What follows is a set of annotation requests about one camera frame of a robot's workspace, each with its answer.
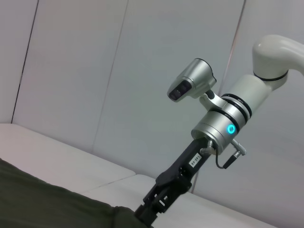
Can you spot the dark green t-shirt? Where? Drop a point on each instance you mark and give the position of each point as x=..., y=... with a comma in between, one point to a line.
x=59, y=204

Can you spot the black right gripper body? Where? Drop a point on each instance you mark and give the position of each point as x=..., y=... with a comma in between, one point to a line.
x=187, y=164

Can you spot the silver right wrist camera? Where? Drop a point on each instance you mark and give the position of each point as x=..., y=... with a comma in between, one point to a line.
x=192, y=78

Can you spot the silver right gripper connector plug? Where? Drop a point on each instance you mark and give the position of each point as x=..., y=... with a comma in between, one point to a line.
x=206, y=150

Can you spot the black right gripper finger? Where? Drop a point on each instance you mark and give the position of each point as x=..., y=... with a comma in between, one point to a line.
x=161, y=204
x=152, y=197

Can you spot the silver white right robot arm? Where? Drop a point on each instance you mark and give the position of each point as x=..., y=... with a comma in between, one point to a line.
x=247, y=95

